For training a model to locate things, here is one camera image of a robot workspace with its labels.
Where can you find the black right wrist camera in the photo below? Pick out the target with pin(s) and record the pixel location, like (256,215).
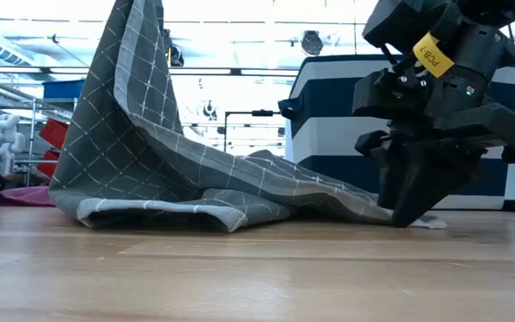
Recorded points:
(400,22)

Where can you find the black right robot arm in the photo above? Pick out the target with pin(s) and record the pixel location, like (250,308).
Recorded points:
(494,11)

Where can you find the metal shelf rack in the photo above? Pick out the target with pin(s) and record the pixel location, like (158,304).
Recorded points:
(31,134)

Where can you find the grey white-checked towel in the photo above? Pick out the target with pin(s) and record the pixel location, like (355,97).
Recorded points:
(128,156)

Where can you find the magenta towel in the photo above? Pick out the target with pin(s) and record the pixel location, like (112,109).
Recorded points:
(20,197)

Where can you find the small black ceiling reel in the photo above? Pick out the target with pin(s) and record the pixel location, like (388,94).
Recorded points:
(209,109)

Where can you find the navy white striped basket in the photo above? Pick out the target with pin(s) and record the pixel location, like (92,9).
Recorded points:
(329,138)

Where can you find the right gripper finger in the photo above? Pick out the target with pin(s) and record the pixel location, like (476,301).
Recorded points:
(418,188)

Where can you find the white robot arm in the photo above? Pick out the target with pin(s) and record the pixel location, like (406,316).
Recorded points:
(5,138)

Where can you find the blue storage bin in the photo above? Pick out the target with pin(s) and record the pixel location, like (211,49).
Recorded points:
(63,89)

